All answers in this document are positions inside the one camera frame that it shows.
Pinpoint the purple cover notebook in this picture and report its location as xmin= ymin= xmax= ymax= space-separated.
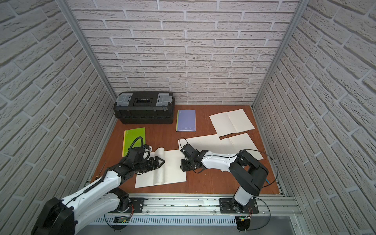
xmin=176 ymin=110 xmax=196 ymax=132

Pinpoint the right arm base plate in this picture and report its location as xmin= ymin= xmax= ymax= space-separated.
xmin=219 ymin=198 xmax=259 ymax=214

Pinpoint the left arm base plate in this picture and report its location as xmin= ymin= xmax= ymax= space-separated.
xmin=116 ymin=197 xmax=145 ymax=213

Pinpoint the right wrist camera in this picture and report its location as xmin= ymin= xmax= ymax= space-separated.
xmin=180 ymin=144 xmax=200 ymax=159

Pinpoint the black plastic toolbox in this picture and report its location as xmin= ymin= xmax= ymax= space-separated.
xmin=113 ymin=92 xmax=175 ymax=124

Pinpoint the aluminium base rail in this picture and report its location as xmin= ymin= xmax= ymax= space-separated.
xmin=88 ymin=193 xmax=304 ymax=229

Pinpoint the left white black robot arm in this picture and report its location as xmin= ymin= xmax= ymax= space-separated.
xmin=31 ymin=146 xmax=165 ymax=235

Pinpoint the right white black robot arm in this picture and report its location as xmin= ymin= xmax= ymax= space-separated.
xmin=180 ymin=145 xmax=269 ymax=207

